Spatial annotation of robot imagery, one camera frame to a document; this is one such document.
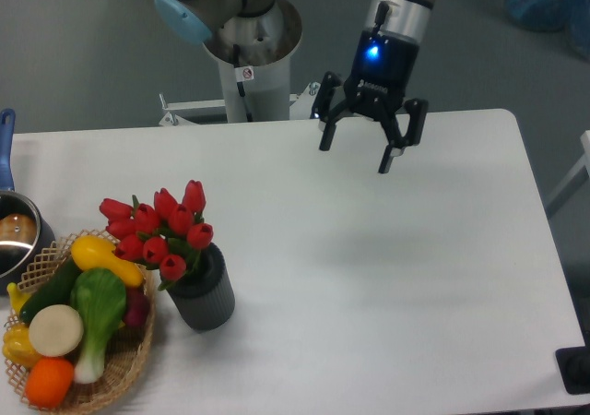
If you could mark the round cream white radish slice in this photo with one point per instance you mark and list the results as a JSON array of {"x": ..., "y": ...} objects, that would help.
[{"x": 56, "y": 330}]

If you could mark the red tulip bouquet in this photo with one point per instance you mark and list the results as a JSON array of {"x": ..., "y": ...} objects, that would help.
[{"x": 169, "y": 235}]

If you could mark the dark green cucumber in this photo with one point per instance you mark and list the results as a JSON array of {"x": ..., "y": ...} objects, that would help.
[{"x": 56, "y": 290}]

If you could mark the white furniture frame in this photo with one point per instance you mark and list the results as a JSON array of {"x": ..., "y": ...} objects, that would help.
[{"x": 571, "y": 182}]

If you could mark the yellow bell pepper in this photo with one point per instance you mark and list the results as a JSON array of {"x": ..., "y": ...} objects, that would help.
[{"x": 17, "y": 346}]

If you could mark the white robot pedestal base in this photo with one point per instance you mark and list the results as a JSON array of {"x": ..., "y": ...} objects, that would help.
[{"x": 252, "y": 42}]

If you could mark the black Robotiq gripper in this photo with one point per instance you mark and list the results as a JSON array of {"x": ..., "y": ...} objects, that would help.
[{"x": 380, "y": 71}]

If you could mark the yellow squash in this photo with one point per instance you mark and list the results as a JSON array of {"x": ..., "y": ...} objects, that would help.
[{"x": 91, "y": 251}]

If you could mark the black device at table edge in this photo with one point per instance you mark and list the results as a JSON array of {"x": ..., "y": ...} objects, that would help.
[{"x": 574, "y": 369}]

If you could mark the yellow banana tip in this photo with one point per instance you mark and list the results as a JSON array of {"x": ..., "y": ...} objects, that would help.
[{"x": 17, "y": 297}]

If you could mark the dark grey ribbed vase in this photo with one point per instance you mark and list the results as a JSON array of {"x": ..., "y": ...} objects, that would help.
[{"x": 205, "y": 301}]

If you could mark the orange fruit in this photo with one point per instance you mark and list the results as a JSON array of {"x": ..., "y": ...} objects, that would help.
[{"x": 48, "y": 382}]

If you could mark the green bok choy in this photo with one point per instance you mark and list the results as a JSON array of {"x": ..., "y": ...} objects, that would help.
[{"x": 99, "y": 297}]

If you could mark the steel pot blue handle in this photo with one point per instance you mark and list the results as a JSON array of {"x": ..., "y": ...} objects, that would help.
[{"x": 24, "y": 231}]

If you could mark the blue plastic bag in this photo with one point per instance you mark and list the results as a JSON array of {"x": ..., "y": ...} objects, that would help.
[{"x": 569, "y": 16}]

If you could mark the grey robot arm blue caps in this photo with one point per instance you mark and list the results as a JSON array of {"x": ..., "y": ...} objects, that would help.
[{"x": 404, "y": 18}]

